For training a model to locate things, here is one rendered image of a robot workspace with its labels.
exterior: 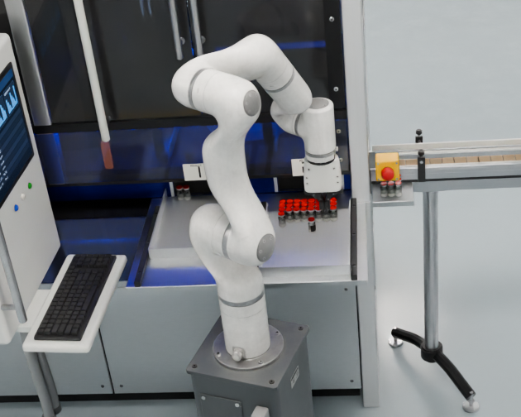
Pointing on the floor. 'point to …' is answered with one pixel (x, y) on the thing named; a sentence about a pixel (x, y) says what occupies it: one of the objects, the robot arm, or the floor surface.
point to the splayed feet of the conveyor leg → (437, 363)
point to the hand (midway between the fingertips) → (324, 204)
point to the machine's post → (360, 187)
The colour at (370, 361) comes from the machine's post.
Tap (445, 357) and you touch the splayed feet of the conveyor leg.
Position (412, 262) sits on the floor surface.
